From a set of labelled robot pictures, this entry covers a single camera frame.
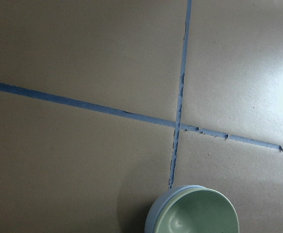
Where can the blue bowl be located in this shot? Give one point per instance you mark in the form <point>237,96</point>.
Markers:
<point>160,203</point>

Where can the green bowl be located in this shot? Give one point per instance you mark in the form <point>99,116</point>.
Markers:
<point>198,211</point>

